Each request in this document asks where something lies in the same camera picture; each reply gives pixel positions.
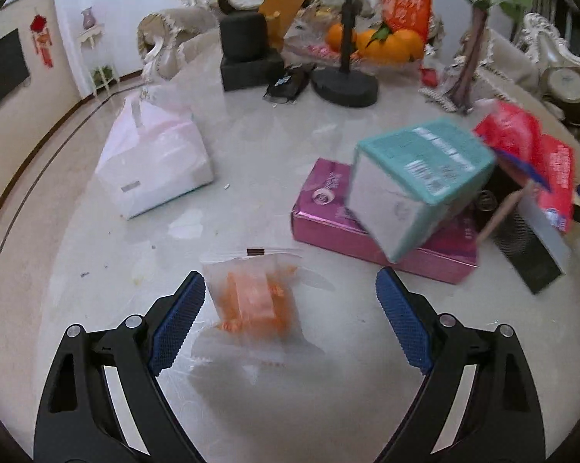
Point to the white side stand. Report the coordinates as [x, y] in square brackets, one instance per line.
[91, 36]

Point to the flat black box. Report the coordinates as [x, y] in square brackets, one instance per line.
[251, 75]

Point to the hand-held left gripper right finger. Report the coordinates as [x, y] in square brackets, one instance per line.
[405, 323]

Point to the wooden stick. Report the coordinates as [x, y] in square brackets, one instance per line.
[499, 213]

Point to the black cardboard box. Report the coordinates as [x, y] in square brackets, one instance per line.
[526, 255]

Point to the red plastic packet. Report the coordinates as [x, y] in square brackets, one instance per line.
[555, 169]

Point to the orange fruit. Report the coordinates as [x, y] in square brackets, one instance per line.
[367, 43]
[337, 37]
[400, 47]

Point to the translucent white plastic bag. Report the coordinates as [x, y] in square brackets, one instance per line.
[150, 164]

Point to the tiny red packet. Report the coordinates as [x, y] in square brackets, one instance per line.
[429, 77]

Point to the teal cardboard box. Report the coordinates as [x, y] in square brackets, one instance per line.
[415, 169]

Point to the black phone tripod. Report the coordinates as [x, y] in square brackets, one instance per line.
[345, 89]

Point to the purple vase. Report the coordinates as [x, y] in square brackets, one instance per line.
[88, 18]

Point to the artificial flower in vase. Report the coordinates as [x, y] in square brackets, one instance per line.
[468, 58]

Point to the small green plant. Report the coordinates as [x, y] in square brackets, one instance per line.
[101, 76]

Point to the red snack bag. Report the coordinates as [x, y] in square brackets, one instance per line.
[405, 9]

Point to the magenta cardboard box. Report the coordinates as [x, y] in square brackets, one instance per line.
[328, 231]

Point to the wall-mounted black television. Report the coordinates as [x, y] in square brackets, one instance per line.
[3, 67]

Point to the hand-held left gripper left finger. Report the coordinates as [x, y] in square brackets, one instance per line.
[176, 328]

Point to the red knot wall decoration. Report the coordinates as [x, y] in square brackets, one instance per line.
[40, 26]

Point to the orange snack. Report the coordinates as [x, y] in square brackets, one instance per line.
[251, 299]

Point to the black snack packet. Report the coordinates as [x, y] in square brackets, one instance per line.
[287, 82]

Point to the ornate cream sofa with fringe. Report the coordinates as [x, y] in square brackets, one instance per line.
[511, 62]

